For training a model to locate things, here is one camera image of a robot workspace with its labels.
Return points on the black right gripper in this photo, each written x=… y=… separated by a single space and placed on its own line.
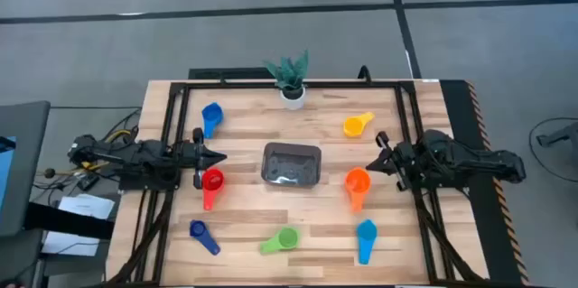
x=399 y=161

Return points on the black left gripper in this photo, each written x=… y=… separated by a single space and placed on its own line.
x=189 y=157

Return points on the red measuring cup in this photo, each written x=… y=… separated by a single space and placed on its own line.
x=214 y=182

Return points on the yellow measuring cup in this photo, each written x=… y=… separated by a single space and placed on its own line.
x=352 y=126

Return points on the light blue measuring cup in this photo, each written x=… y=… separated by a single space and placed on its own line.
x=366 y=231

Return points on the small dark blue measuring cup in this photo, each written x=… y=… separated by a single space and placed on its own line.
x=198 y=228

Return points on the green measuring cup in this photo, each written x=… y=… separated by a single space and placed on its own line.
x=288 y=237

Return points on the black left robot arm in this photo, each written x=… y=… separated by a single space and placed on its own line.
x=135 y=152

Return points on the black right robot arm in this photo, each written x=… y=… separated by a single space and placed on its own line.
x=474 y=159

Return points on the smoky grey plastic basket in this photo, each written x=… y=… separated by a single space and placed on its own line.
x=291 y=166

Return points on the black hazard-striped floor mat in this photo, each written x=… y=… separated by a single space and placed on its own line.
x=454 y=94

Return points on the white plant pot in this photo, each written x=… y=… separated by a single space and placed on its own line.
x=293 y=102

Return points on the green artificial plant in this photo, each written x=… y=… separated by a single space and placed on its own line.
x=289 y=73

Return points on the small black box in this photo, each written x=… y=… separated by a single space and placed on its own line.
x=88 y=182

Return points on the white paper sheet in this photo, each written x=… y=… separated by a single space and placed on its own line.
x=88 y=206
x=68 y=244

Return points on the black desk bar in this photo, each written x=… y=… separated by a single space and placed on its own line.
x=68 y=222

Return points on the black ball knob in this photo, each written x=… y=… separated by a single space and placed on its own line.
x=49 y=173

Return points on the grey chair base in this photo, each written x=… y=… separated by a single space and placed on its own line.
x=560 y=136

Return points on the blue-lit monitor screen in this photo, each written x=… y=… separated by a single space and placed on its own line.
x=5 y=175

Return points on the black metal table frame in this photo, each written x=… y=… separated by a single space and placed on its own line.
x=338 y=85

